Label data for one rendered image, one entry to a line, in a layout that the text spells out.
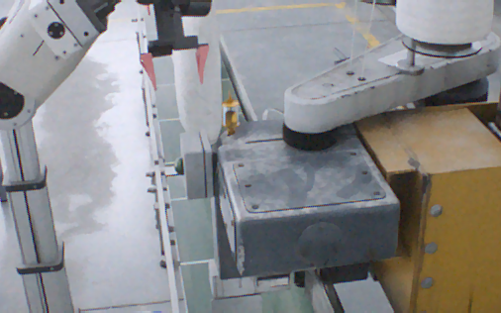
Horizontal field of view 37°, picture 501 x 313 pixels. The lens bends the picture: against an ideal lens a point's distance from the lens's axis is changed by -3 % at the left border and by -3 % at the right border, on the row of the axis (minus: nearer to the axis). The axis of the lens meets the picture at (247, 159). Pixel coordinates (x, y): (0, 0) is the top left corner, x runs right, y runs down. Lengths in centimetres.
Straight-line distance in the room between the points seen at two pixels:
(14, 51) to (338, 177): 86
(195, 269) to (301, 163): 143
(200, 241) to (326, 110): 156
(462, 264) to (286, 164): 34
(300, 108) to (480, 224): 34
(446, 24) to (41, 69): 96
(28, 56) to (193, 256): 115
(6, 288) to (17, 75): 161
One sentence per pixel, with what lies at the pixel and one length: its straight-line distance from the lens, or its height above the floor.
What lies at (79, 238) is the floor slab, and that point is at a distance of 348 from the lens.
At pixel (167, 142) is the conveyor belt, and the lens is 337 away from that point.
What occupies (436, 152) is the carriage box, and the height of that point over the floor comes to 133.
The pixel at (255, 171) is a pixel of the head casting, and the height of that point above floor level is 134.
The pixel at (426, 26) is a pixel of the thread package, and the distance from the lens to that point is 109.
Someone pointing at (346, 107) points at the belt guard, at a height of 140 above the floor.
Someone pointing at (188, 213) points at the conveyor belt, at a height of 38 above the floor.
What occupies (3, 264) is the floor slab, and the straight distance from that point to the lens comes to 340.
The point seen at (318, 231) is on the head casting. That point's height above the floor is 130.
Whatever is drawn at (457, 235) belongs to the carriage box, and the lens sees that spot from 124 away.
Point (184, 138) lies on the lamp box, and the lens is 127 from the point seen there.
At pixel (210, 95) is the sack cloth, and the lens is 325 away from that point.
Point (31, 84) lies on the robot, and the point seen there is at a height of 124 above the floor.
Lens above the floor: 190
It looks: 28 degrees down
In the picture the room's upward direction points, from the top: 2 degrees counter-clockwise
